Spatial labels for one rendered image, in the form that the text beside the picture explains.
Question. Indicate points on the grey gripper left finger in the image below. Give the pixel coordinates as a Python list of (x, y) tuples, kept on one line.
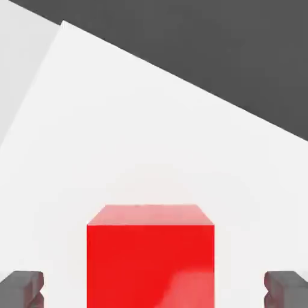
[(19, 290)]

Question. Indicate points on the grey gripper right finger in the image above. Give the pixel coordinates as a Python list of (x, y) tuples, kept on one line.
[(287, 291)]

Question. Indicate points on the small red cube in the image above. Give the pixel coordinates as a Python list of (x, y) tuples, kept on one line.
[(149, 262)]

